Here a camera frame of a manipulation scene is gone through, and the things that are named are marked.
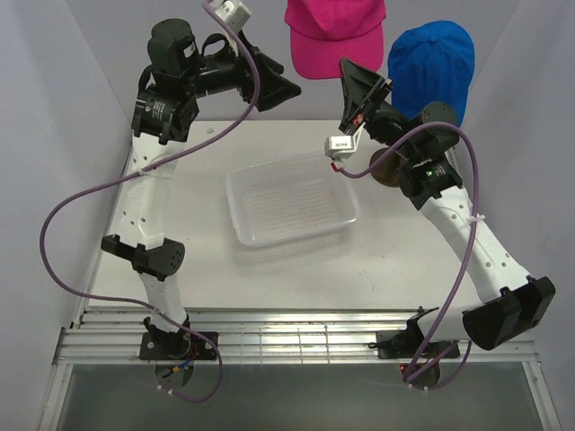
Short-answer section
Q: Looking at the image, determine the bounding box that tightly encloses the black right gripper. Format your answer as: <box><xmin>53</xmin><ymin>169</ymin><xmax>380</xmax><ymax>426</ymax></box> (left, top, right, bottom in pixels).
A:
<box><xmin>339</xmin><ymin>55</ymin><xmax>420</xmax><ymax>163</ymax></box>

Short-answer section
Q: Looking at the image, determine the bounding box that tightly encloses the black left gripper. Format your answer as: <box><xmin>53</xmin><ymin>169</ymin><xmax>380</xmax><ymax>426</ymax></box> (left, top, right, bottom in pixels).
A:
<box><xmin>180</xmin><ymin>27</ymin><xmax>299</xmax><ymax>110</ymax></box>

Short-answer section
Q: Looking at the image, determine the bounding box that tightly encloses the pink baseball cap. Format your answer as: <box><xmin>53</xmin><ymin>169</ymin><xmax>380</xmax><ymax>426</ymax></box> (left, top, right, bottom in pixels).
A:
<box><xmin>284</xmin><ymin>0</ymin><xmax>387</xmax><ymax>80</ymax></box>

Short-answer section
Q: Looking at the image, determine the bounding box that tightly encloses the blue baseball cap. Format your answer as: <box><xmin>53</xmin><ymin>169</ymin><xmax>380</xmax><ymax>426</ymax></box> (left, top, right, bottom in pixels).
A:
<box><xmin>387</xmin><ymin>20</ymin><xmax>475</xmax><ymax>125</ymax></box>

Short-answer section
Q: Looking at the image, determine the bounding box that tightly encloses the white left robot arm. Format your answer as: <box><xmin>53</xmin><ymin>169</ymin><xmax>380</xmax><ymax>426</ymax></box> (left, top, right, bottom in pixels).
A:
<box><xmin>101</xmin><ymin>18</ymin><xmax>301</xmax><ymax>359</ymax></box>

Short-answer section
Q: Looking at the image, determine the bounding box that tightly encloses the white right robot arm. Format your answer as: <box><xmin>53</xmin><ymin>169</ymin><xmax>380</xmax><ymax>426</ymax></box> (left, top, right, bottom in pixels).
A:
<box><xmin>324</xmin><ymin>58</ymin><xmax>556</xmax><ymax>358</ymax></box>

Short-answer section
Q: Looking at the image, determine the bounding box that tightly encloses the white plastic basket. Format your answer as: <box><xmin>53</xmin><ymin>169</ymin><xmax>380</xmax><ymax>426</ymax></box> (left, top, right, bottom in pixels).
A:
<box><xmin>226</xmin><ymin>152</ymin><xmax>359</xmax><ymax>248</ymax></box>

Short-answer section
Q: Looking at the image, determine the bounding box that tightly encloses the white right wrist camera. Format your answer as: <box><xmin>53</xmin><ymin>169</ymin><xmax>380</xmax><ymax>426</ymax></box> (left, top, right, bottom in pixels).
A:
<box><xmin>324</xmin><ymin>124</ymin><xmax>364</xmax><ymax>169</ymax></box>

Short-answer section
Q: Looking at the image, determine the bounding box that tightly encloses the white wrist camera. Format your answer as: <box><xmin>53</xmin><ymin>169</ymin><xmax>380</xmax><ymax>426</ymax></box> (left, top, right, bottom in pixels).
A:
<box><xmin>324</xmin><ymin>124</ymin><xmax>364</xmax><ymax>169</ymax></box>
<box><xmin>210</xmin><ymin>0</ymin><xmax>252</xmax><ymax>32</ymax></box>

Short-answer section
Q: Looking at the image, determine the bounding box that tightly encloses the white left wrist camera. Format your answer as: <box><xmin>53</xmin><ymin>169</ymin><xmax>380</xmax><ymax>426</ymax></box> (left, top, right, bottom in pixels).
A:
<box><xmin>210</xmin><ymin>0</ymin><xmax>252</xmax><ymax>32</ymax></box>

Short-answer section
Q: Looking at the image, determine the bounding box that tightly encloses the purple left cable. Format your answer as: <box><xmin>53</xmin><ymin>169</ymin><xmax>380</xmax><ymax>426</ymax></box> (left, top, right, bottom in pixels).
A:
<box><xmin>39</xmin><ymin>0</ymin><xmax>261</xmax><ymax>404</ymax></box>

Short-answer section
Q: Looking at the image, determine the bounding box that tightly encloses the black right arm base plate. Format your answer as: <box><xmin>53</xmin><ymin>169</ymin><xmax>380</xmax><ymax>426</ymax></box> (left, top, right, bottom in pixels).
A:
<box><xmin>367</xmin><ymin>330</ymin><xmax>451</xmax><ymax>359</ymax></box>

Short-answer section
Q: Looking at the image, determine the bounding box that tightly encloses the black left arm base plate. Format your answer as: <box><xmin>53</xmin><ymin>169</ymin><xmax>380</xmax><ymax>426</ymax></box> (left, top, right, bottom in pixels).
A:
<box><xmin>138</xmin><ymin>333</ymin><xmax>217</xmax><ymax>361</ymax></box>

